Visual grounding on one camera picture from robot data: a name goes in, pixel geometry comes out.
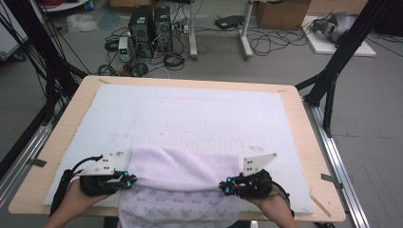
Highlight white power supply box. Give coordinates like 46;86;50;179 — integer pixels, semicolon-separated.
117;36;131;63

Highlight person's right hand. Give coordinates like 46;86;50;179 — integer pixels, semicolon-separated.
245;186;291;219

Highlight brown cardboard box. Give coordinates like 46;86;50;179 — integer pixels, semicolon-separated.
255;0;314;30

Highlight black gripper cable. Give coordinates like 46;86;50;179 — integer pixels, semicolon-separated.
271;180;297;219
49;154;105;217

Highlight coiled black cable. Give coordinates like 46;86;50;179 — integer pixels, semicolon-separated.
163;51;186;71

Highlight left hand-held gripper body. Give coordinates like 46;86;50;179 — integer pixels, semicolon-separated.
79;152;126;198

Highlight black tape piece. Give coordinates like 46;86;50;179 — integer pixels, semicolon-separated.
320;173;345;190
26;157;48;168

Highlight lilac printed towel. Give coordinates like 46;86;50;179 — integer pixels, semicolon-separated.
117;145;241;228

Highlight person's left hand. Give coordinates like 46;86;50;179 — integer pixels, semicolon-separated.
64;179;110;214

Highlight loose black floor cables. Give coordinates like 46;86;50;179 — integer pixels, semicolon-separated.
246;28;314;58

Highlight aluminium rail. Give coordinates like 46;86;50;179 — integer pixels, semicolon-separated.
0;104;69;208
303;100;371;228

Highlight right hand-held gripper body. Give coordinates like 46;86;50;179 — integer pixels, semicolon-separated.
233;152;278;200

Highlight white foam mat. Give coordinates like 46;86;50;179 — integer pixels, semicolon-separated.
42;84;315;215

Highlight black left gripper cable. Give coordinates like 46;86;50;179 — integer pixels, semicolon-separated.
49;154;105;217

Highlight grey headset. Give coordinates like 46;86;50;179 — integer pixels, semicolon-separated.
311;11;357;44

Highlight white desk leg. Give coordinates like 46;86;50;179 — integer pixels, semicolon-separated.
187;0;200;61
239;0;255;61

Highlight flat black device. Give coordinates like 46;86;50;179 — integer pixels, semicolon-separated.
214;14;245;30

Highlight white floor board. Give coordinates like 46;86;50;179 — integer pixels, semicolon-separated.
301;15;378;58

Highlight black frame strut with cables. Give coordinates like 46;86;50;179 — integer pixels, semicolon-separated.
0;0;90;125

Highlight slim black computer tower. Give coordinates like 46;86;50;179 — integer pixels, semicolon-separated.
153;6;174;53

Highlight clear plastic bag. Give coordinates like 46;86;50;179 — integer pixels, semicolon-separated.
66;13;100;34

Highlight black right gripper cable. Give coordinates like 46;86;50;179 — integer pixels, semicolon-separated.
271;180;297;219

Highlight large black computer tower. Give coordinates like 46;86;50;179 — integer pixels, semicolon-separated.
127;5;155;59

